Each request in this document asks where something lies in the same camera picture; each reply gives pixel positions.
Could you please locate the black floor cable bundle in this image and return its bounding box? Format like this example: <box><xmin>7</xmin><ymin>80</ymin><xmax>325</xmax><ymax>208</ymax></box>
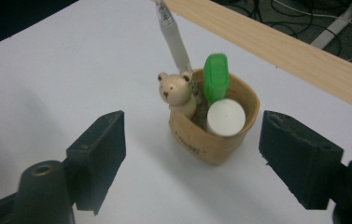
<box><xmin>217</xmin><ymin>0</ymin><xmax>352</xmax><ymax>40</ymax></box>

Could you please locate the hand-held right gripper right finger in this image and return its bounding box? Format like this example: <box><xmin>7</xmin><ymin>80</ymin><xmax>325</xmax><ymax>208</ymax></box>
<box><xmin>258</xmin><ymin>109</ymin><xmax>345</xmax><ymax>211</ymax></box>

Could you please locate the white glue stick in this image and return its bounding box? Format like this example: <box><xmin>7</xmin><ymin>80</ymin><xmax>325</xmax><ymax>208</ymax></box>
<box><xmin>205</xmin><ymin>98</ymin><xmax>247</xmax><ymax>138</ymax></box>

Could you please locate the silver grey pen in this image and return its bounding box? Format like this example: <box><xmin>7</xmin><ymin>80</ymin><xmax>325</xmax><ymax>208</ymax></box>
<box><xmin>154</xmin><ymin>0</ymin><xmax>204</xmax><ymax>106</ymax></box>

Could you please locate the light wooden table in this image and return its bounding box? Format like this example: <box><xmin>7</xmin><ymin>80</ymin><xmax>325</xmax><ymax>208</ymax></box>
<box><xmin>156</xmin><ymin>0</ymin><xmax>352</xmax><ymax>115</ymax></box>

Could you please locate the green highlighter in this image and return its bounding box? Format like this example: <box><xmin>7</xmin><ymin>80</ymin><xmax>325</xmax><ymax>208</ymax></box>
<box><xmin>203</xmin><ymin>52</ymin><xmax>231</xmax><ymax>105</ymax></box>

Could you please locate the wooden pen holder with bear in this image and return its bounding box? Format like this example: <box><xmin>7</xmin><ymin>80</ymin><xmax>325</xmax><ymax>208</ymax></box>
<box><xmin>157</xmin><ymin>67</ymin><xmax>261</xmax><ymax>166</ymax></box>

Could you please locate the white table cover sheet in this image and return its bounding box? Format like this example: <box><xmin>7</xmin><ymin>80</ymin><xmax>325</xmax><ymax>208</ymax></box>
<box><xmin>0</xmin><ymin>0</ymin><xmax>352</xmax><ymax>224</ymax></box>

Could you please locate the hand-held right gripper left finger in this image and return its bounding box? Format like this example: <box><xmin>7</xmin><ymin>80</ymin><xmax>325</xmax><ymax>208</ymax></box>
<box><xmin>65</xmin><ymin>109</ymin><xmax>127</xmax><ymax>217</ymax></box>

